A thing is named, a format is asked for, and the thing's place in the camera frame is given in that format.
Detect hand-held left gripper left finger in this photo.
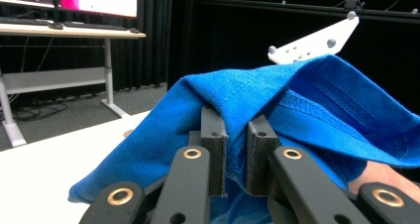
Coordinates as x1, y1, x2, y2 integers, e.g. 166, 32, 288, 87
200, 105, 229, 197

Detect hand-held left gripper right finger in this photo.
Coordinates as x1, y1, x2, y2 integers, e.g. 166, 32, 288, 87
246, 114, 281, 197

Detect blue printed t-shirt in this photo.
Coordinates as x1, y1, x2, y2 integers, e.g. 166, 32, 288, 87
67, 55, 420, 224

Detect black curtain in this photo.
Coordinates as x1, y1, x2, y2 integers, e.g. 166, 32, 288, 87
137, 0, 201, 90

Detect white metal stand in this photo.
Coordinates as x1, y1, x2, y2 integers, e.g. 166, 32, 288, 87
0, 22, 147, 148

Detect black keyboard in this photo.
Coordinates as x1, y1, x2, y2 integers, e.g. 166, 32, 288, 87
62, 20, 129, 32
0, 16, 51, 27

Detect black overhead rail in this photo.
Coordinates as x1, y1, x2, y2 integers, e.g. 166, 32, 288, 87
194, 0, 420, 24

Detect tangled black floor cables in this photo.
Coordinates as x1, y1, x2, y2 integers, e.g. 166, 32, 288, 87
13, 99, 68, 121

